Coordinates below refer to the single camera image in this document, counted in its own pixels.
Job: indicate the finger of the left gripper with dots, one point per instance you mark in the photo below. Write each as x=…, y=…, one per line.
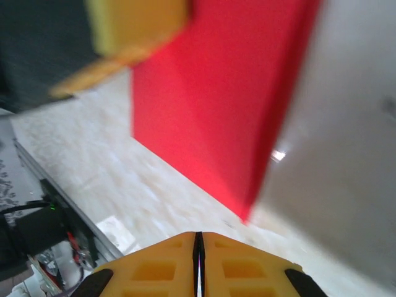
x=139, y=21
x=99, y=69

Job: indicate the aluminium mounting rail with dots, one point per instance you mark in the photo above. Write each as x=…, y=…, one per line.
x=83, y=216

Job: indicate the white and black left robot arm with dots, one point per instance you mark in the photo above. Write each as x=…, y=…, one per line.
x=34, y=229

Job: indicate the red paper sheet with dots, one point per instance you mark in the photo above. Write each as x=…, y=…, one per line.
x=216, y=108

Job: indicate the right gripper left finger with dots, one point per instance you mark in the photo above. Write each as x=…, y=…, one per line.
x=136, y=263

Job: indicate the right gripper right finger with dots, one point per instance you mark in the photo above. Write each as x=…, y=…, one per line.
x=247, y=260

